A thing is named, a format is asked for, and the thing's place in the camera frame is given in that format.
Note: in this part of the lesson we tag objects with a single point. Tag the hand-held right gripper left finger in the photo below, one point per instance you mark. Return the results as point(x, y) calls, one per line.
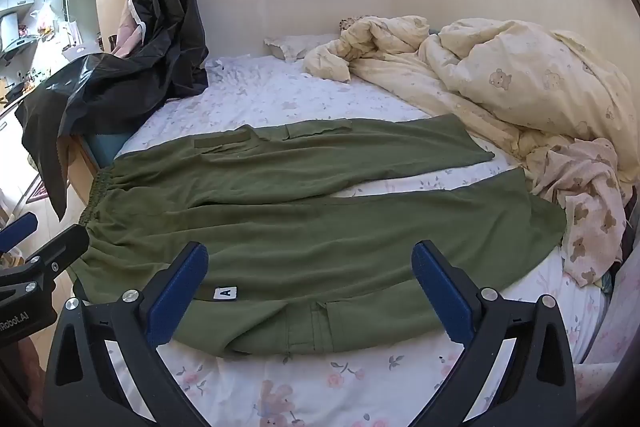
point(175, 302)

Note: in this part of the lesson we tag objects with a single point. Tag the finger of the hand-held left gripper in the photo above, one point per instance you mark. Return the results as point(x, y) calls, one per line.
point(60, 252)
point(17, 229)

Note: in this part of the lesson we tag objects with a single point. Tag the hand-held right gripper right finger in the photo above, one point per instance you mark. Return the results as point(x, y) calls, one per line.
point(442, 302)

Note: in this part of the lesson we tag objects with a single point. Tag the olive green pants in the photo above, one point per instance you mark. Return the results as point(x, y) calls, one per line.
point(300, 232)

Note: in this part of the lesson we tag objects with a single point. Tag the teal mattress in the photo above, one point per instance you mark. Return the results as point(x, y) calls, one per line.
point(107, 147)

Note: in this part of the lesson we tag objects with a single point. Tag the pale pink floral cloth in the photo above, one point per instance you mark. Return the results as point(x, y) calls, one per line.
point(612, 332)

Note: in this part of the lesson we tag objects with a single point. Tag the pink bear print cloth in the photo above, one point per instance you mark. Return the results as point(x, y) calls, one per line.
point(585, 197)

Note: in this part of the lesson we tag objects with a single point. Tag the kitchen range hood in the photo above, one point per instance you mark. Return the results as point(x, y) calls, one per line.
point(12, 37)

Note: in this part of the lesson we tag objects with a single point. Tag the white plastic bag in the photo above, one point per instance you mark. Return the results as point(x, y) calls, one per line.
point(44, 17)

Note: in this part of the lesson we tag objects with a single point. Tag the white floral bed sheet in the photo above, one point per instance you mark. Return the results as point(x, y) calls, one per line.
point(250, 92)

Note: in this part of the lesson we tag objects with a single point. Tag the cream bear print quilt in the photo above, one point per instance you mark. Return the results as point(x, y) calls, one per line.
point(525, 77)

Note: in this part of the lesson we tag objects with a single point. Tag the black shiny cloth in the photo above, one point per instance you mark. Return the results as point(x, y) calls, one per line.
point(165, 32)

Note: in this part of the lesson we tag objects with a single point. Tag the cream pillow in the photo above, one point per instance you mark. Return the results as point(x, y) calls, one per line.
point(300, 44)

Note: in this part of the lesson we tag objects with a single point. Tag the wooden bed frame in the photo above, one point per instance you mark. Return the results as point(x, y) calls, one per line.
point(80, 167)

